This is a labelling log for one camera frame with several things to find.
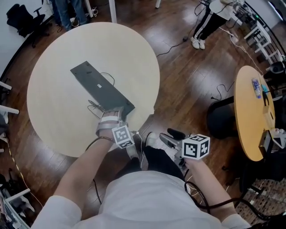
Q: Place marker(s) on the black box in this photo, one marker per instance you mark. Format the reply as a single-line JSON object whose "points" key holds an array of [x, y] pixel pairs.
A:
{"points": [[266, 142]]}

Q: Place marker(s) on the person's black trousers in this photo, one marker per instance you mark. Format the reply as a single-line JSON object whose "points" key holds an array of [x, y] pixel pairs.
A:
{"points": [[158, 159]]}

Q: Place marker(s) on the teal object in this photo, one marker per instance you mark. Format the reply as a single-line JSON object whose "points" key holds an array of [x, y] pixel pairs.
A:
{"points": [[265, 88]]}

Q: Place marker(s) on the black office chair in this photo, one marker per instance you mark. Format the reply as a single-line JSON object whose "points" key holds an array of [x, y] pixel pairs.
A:
{"points": [[24, 19]]}

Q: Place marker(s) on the brick patterned rug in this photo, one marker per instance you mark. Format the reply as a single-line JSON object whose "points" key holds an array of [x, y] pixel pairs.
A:
{"points": [[268, 196]]}

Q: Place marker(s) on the person's right forearm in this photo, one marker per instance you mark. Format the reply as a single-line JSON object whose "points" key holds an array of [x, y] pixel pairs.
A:
{"points": [[207, 183]]}

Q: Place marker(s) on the dark wrist band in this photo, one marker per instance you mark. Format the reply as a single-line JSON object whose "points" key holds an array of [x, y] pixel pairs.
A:
{"points": [[106, 138]]}

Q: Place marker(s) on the white desk frame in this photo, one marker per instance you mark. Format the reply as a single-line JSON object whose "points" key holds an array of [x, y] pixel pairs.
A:
{"points": [[9, 108]]}

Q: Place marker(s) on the round orange wooden table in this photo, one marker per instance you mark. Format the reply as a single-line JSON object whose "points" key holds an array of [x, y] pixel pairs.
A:
{"points": [[248, 125]]}

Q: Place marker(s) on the person's left forearm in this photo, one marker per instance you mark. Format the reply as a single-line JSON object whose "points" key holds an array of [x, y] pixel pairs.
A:
{"points": [[89, 163]]}

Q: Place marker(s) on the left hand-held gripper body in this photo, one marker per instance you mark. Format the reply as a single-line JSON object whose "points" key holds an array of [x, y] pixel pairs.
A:
{"points": [[121, 135]]}

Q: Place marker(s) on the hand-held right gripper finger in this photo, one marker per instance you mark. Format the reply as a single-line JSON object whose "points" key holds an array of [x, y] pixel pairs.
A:
{"points": [[167, 141], [176, 133]]}

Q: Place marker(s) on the blue patterned packet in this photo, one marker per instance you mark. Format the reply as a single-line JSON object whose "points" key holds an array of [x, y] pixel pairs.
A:
{"points": [[256, 87]]}

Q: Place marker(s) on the white metal rack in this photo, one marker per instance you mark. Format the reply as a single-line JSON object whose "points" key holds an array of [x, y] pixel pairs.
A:
{"points": [[262, 38]]}

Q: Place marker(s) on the black keyboard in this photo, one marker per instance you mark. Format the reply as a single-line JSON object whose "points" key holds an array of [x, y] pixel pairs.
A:
{"points": [[100, 88]]}

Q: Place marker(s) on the white table leg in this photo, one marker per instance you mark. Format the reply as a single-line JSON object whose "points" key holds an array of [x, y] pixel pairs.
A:
{"points": [[112, 10], [157, 3]]}

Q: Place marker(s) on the small wooden box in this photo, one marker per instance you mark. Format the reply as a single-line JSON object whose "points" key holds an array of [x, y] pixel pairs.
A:
{"points": [[268, 113]]}

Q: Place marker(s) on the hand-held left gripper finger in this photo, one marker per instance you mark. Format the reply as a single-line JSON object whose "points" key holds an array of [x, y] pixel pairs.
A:
{"points": [[121, 114], [107, 112]]}

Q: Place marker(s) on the person's white shoe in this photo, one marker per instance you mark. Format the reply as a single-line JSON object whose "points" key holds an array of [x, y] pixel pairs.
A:
{"points": [[153, 139]]}

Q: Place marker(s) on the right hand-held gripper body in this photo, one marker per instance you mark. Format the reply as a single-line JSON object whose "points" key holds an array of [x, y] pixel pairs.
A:
{"points": [[195, 148]]}

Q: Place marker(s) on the person's white shirt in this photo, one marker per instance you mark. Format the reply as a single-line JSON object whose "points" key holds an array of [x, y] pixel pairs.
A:
{"points": [[145, 201]]}

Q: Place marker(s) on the black round-backed chair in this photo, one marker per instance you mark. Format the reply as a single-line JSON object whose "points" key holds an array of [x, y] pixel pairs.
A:
{"points": [[220, 117]]}

